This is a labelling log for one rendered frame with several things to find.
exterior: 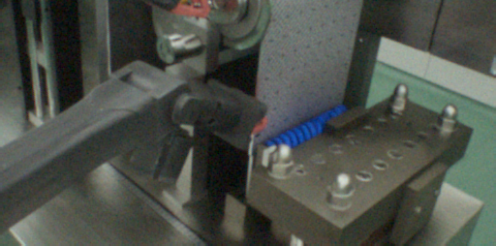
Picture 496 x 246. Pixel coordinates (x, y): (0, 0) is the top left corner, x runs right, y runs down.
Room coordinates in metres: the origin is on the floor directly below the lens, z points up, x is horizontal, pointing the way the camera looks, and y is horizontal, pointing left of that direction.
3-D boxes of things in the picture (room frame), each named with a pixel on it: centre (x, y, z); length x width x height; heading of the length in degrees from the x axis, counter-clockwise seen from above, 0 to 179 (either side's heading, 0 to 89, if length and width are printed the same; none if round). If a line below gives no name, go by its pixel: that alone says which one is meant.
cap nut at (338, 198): (0.57, -0.13, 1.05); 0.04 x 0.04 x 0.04
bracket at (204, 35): (0.71, 0.09, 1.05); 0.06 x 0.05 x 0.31; 139
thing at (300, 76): (0.77, -0.09, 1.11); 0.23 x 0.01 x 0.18; 139
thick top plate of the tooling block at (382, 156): (0.72, -0.20, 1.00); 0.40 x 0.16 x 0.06; 139
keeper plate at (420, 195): (0.67, -0.28, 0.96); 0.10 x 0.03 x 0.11; 139
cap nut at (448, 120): (0.81, -0.34, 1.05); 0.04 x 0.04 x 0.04
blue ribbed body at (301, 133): (0.75, -0.10, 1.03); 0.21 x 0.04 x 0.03; 139
